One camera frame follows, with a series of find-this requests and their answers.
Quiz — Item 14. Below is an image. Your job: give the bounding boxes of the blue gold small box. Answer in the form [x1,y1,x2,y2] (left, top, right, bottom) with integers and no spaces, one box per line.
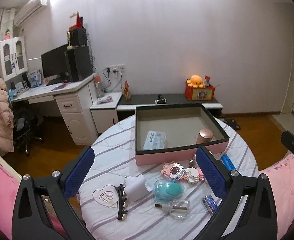
[202,194,221,216]

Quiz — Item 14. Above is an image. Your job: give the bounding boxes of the blue highlighter marker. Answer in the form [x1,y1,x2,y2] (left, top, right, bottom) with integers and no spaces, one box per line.
[221,154,237,171]

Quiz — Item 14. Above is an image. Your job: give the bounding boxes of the black rhinestone hair clip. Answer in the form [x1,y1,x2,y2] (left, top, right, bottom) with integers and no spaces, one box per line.
[114,184,128,221]

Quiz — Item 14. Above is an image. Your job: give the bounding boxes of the white heart-shaped holder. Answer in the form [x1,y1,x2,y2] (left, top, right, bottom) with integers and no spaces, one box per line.
[124,174,152,202]

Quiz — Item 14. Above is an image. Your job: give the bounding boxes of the teal sponge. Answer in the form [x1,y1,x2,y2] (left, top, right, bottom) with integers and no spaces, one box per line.
[153,179,184,203]

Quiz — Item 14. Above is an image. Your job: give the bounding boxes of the pink bed blanket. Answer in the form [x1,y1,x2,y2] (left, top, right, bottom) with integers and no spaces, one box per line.
[0,156,67,239]

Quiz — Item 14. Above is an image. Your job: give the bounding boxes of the black bathroom scale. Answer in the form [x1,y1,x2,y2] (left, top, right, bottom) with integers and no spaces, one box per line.
[223,118,241,131]

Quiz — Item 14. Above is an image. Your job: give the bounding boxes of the white pink block figure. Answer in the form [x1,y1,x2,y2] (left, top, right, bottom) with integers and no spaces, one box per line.
[184,167,205,184]

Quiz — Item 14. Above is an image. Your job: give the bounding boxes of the clear glass perfume bottle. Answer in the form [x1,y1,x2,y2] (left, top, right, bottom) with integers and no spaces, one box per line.
[154,199,190,219]

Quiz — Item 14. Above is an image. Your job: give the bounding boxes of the black office chair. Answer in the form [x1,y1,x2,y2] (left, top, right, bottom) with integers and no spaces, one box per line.
[12,101,43,157]

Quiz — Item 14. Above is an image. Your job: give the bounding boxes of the rose gold round tin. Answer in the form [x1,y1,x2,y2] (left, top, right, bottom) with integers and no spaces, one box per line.
[196,128,214,144]

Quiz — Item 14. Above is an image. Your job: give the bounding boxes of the white striped table cloth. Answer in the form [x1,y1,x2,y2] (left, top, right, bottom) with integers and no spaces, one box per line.
[77,114,260,240]

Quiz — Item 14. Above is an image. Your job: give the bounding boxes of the pink puffer jacket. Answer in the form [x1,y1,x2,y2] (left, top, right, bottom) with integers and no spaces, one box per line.
[0,78,14,152]

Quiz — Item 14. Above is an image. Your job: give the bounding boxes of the pink block unicorn figure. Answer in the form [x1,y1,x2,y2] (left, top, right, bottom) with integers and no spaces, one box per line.
[160,162,186,180]

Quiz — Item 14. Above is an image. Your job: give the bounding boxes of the orange octopus plush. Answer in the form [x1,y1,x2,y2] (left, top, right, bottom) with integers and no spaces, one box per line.
[186,75,204,88]

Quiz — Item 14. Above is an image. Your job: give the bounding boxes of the white computer desk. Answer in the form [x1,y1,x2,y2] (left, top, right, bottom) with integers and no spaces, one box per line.
[11,75,98,146]

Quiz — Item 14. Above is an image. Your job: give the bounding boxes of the white small side cabinet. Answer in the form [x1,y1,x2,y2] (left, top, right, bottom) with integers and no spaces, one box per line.
[90,92,123,134]

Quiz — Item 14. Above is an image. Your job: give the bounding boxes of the pink black storage box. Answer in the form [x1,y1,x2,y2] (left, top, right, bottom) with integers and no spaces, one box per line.
[135,103,229,166]

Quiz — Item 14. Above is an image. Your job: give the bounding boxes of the black white tv cabinet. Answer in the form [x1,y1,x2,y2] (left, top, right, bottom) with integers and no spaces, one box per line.
[116,94,224,121]

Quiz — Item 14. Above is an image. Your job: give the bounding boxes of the orange lid water bottle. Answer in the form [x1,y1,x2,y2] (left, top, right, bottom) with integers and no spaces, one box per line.
[94,75,104,98]

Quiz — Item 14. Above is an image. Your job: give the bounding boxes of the black computer monitor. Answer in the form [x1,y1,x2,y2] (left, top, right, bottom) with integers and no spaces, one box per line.
[41,44,69,86]

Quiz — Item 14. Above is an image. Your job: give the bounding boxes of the black massage gun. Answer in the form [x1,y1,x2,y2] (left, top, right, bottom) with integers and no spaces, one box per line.
[154,94,166,105]

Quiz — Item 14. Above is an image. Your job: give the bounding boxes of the orange snack bag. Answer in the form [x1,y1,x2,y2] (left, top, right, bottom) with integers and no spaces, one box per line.
[123,81,131,101]

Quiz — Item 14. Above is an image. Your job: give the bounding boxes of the black computer tower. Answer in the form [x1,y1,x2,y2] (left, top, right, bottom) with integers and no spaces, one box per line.
[65,46,93,82]

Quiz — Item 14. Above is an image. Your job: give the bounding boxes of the white glass-door cabinet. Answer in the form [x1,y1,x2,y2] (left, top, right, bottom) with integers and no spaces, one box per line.
[0,36,28,81]

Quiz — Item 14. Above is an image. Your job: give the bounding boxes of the black speaker box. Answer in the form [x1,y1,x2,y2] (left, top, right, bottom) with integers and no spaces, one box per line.
[69,28,87,46]

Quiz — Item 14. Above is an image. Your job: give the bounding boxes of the white air conditioner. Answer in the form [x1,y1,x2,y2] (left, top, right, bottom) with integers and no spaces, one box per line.
[14,0,48,27]

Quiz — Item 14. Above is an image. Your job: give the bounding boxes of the wall power outlet strip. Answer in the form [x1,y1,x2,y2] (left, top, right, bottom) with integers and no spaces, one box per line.
[105,64,125,73]

